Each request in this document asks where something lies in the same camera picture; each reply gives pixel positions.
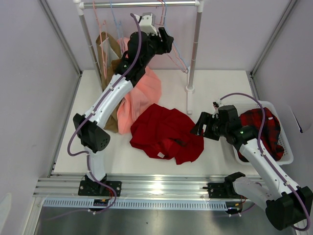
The white slotted cable duct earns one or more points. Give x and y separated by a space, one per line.
137 204

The blue wire hanger left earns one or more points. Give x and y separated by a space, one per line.
118 25

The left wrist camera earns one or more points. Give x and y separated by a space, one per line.
147 23

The red plaid shirt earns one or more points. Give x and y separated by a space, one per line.
270 132

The metal clothes rack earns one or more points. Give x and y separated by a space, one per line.
199 4

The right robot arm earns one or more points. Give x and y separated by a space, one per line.
284 201

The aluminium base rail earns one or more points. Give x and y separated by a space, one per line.
163 187

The salmon pink garment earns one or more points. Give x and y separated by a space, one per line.
146 92

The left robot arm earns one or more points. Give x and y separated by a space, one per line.
89 127

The white laundry basket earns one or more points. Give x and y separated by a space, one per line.
244 106

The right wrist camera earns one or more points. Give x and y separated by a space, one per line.
217 104

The brown garment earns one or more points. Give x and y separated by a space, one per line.
112 48

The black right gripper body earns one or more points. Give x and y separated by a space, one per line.
208 126

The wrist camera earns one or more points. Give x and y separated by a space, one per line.
147 23
217 104

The red skirt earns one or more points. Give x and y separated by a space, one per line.
165 134

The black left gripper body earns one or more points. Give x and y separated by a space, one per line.
161 48

